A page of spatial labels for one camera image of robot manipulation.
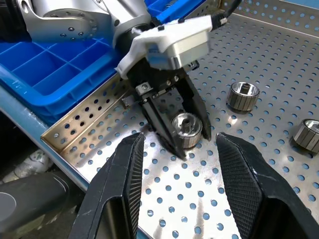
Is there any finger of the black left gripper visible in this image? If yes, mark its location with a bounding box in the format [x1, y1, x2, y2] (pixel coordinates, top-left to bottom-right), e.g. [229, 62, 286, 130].
[142, 96, 187, 160]
[179, 73, 212, 141]

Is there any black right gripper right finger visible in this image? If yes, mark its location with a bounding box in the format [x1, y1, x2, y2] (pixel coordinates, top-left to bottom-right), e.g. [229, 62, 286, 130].
[215, 132, 319, 239]

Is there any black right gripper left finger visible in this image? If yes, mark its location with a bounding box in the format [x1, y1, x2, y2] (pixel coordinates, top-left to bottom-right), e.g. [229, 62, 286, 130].
[68, 132, 146, 239]

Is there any ribbed metal roller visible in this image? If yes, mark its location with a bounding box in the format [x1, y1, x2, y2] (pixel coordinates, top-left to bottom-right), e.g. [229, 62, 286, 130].
[290, 119, 319, 151]
[226, 81, 260, 113]
[171, 112, 202, 149]

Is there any perforated steel tray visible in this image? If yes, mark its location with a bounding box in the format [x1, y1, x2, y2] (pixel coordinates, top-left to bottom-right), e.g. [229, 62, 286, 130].
[40, 0, 319, 239]

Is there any blue plastic compartment tray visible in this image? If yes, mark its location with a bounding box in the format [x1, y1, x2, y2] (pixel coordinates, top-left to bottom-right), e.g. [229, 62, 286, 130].
[0, 0, 200, 126]

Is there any white rounded object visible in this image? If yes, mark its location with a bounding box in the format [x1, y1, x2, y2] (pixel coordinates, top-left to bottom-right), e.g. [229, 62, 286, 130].
[4, 149, 53, 181]

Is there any dark rounded housing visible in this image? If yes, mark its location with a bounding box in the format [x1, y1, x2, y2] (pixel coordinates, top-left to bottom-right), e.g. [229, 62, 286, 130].
[0, 171, 71, 232]

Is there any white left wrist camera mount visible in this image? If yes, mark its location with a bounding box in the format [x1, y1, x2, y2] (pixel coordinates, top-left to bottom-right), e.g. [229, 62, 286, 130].
[117, 14, 214, 79]

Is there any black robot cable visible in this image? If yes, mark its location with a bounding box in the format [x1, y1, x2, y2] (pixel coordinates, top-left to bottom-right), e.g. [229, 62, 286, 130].
[211, 0, 244, 27]

